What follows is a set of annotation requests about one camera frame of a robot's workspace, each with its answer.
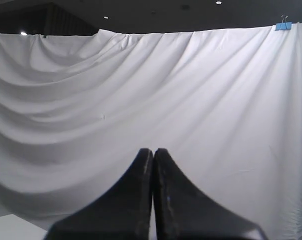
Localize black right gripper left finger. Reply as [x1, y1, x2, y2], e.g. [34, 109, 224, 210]
[47, 148, 153, 240]

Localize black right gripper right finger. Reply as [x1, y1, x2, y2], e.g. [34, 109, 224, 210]
[153, 148, 267, 240]

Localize white backdrop cloth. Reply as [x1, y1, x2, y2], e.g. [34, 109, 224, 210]
[0, 23, 302, 240]

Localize blue binder clip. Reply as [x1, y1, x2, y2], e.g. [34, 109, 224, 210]
[275, 15, 293, 31]

